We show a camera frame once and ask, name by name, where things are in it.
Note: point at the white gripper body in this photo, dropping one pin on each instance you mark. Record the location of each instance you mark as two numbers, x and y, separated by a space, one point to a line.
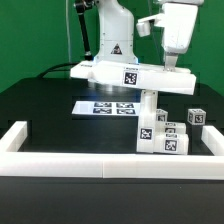
179 21

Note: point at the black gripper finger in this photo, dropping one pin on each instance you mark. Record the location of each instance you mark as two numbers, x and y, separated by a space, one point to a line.
170 60

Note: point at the white chair back frame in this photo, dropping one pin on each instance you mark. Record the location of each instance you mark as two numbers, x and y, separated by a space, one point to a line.
138 76

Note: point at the white chair seat part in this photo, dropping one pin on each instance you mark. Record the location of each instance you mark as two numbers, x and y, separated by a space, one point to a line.
147 121

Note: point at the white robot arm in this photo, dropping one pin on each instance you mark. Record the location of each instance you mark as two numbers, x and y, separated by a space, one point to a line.
116 29

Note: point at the white marker base sheet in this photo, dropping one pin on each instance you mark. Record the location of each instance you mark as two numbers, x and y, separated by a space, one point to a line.
103 108

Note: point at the white U-shaped boundary frame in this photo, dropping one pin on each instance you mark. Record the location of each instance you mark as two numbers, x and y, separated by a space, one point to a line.
13 162

